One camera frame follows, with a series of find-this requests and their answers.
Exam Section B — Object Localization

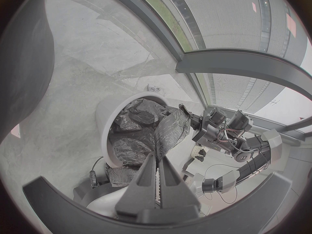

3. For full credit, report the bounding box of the white perforated basket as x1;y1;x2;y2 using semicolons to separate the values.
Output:
191;145;208;161

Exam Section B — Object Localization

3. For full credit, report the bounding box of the black plastic bag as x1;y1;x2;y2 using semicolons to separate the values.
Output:
106;98;192;188

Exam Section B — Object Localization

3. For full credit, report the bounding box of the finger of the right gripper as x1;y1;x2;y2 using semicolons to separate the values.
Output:
189;113;203;129

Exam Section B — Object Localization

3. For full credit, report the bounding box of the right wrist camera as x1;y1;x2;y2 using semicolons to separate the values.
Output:
207;107;228;127

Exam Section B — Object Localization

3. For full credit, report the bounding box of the white trash bin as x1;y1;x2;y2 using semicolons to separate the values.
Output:
96;92;171;168

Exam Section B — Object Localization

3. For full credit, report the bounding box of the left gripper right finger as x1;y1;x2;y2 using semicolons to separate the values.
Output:
159;155;201;217

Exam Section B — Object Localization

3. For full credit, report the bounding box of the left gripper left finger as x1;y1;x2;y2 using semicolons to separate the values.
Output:
115;151;158;219

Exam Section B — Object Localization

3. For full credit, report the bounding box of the clear printed wrapper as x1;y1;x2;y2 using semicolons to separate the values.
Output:
147;84;166;97

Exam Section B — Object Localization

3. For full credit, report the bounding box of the black cable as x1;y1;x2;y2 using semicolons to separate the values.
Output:
204;163;238;204
89;156;105;188

